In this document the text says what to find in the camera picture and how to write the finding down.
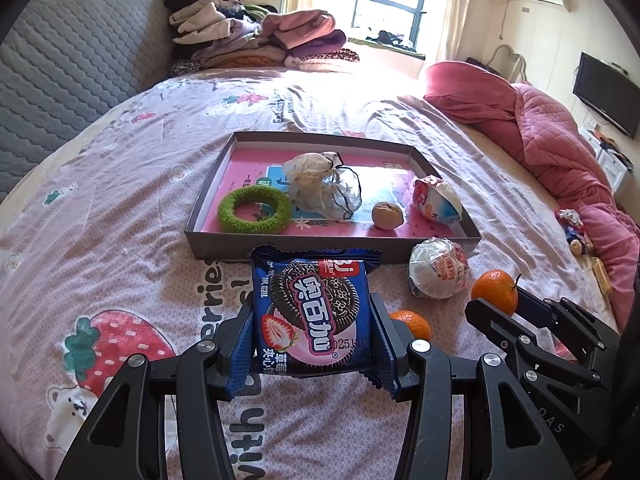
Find cream curtain right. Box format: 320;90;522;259
437;0;471;61

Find pink pillow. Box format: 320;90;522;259
424;61;516;125

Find blue cookie packet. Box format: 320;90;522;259
250;245;382;378

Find pink strawberry bed sheet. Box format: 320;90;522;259
1;70;617;479

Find grey quilted headboard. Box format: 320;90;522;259
1;0;172;196

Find black flat television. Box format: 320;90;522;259
573;52;640;139

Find red white toy egg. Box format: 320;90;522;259
408;237;470;299

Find walnut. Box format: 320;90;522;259
371;202;405;231

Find clothes on window sill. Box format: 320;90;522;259
367;30;416;52

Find pink quilted duvet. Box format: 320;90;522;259
474;81;640;331

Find green fuzzy ring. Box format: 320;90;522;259
217;184;293;234

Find larger orange mandarin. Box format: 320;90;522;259
390;310;432;341

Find white drawer cabinet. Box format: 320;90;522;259
580;129;632;200

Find mandarin with stem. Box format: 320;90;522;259
471;269;520;315

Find pile of folded clothes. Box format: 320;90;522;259
164;0;360;77

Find small colourful doll toy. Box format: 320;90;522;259
555;209;594;257

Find white metal chair frame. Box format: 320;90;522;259
487;44;527;84

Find dark cardboard box tray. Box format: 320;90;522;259
184;131;480;263

